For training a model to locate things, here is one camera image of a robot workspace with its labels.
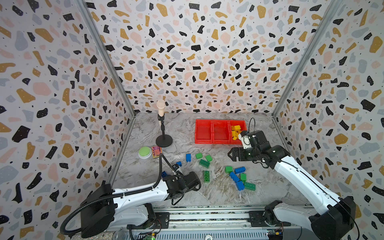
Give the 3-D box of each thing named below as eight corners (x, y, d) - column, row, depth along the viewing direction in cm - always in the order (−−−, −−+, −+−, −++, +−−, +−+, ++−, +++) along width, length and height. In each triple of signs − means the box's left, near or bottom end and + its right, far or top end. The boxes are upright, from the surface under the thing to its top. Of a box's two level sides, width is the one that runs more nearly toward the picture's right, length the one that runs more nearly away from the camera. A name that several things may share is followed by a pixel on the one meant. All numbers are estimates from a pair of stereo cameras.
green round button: (137, 158, 98) (136, 156, 95) (141, 148, 103) (139, 146, 100) (150, 158, 98) (149, 156, 96) (153, 148, 103) (152, 146, 101)
